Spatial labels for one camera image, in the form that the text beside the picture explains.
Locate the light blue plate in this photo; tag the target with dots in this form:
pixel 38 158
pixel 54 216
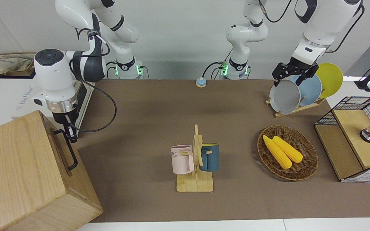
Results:
pixel 310 89

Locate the brown wicker basket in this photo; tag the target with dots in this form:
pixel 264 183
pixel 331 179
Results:
pixel 303 166

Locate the wooden drawer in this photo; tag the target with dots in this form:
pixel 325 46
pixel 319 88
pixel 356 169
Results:
pixel 75 186

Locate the yellow corn cob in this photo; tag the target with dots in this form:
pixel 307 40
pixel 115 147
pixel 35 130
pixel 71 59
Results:
pixel 289 150
pixel 278 154

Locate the grey plate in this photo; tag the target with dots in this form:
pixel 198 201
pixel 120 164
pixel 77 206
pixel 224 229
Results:
pixel 284 96

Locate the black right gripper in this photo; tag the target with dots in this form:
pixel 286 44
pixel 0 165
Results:
pixel 64 120

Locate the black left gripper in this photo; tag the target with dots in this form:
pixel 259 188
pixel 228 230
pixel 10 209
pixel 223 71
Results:
pixel 294 70

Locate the blue dome bell wooden base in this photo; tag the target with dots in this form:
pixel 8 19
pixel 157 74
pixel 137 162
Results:
pixel 201 82

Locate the grid pattern fabric box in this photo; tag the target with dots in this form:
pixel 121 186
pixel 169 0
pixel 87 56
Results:
pixel 348 128

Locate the pink mug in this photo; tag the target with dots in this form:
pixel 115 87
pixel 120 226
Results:
pixel 180 160

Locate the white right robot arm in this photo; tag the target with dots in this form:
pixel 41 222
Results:
pixel 50 77

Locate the wooden mug tree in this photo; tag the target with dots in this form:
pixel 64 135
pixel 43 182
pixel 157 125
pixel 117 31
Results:
pixel 194 183

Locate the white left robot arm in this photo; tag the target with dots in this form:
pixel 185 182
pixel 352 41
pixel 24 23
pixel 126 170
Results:
pixel 320 29

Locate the wooden cabinet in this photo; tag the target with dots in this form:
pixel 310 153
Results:
pixel 11 160

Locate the brown table mat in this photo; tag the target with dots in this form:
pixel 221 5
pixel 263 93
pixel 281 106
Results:
pixel 140 128

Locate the yellow plate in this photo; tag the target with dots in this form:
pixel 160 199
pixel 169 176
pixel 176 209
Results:
pixel 331 80

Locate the wooden dish rack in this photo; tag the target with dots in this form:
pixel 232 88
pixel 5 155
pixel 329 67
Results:
pixel 281 114

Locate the beige cloth bag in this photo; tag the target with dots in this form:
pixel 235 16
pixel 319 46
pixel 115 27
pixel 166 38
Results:
pixel 8 64

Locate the dark blue mug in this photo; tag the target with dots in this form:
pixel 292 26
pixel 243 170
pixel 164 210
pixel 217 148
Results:
pixel 211 160

